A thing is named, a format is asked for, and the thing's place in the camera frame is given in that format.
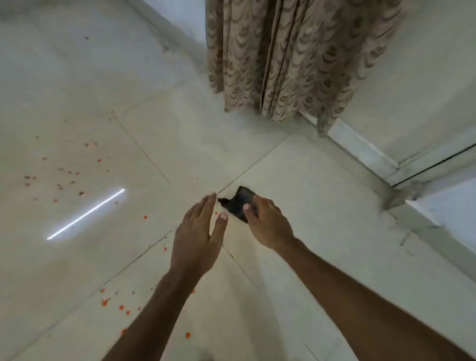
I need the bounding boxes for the dark plaid cleaning cloth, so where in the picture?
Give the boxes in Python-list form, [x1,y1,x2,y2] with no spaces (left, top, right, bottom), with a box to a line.
[217,185,259,224]

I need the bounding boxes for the person's right forearm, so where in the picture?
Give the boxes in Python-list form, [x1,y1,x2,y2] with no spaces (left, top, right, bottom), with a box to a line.
[277,239,474,361]

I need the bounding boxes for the orange liquid spill drops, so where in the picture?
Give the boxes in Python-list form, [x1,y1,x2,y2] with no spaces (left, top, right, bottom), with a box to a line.
[22,141,195,341]

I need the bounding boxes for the person's left hand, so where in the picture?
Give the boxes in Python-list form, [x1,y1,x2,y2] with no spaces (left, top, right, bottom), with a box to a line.
[170,192,229,279]

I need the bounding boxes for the person's left forearm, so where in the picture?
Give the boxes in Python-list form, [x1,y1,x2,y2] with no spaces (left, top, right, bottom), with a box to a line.
[102,268,204,361]

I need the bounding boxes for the person's right hand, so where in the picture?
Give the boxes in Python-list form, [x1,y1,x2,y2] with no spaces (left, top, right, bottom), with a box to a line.
[242,195,298,254]

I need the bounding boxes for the beige patterned curtain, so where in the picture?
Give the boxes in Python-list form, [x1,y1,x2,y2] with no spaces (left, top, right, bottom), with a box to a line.
[205,0,405,137]

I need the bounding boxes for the beige tiled floor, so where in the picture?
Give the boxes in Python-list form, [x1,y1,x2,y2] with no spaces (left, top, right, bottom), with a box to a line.
[0,0,476,361]

